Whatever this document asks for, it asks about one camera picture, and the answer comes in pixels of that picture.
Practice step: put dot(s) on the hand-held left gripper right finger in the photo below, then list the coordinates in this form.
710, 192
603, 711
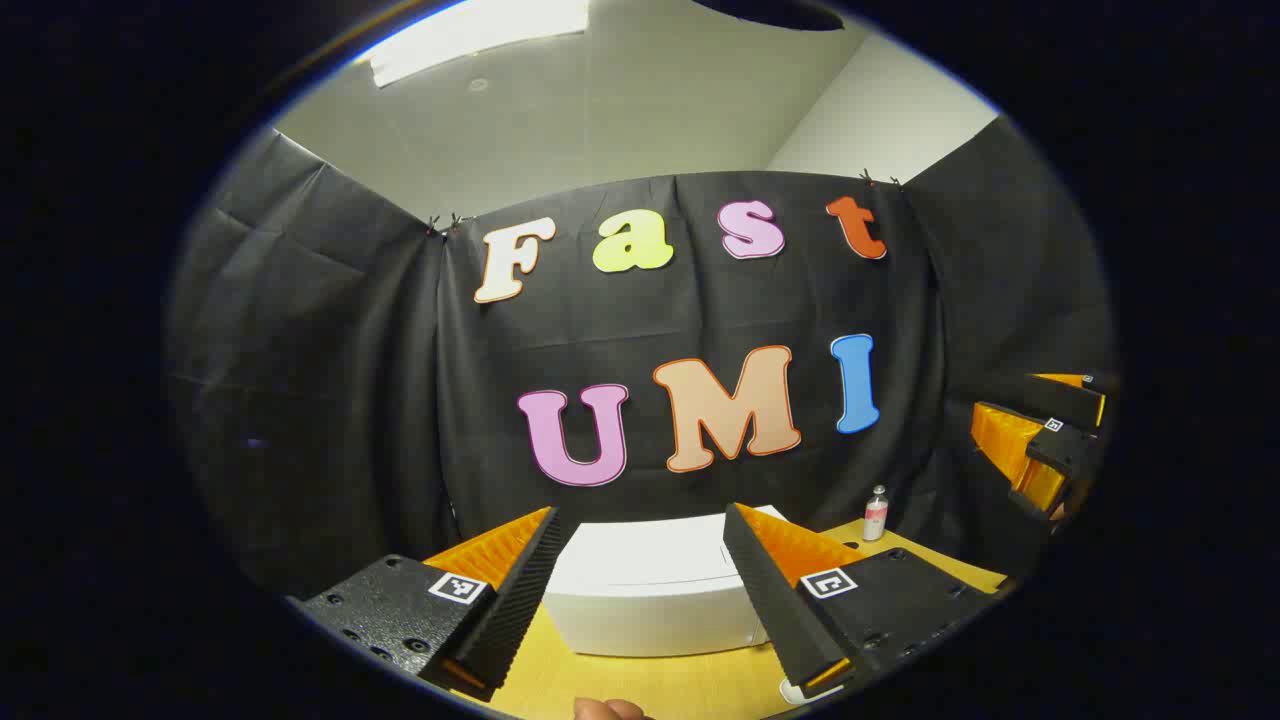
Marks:
775, 600

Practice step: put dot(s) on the white microwave oven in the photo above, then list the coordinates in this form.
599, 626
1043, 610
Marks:
650, 590

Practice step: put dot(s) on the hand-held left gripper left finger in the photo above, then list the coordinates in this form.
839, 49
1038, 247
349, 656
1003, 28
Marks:
510, 610

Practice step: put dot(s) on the small clear bottle pink label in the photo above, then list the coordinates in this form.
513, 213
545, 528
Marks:
876, 515

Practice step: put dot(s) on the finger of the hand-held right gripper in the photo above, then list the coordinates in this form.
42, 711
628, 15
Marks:
1010, 450
1060, 400

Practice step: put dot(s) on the ceiling light panel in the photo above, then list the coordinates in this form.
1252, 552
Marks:
470, 35

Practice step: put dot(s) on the black backdrop cloth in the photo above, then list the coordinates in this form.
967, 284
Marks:
350, 350

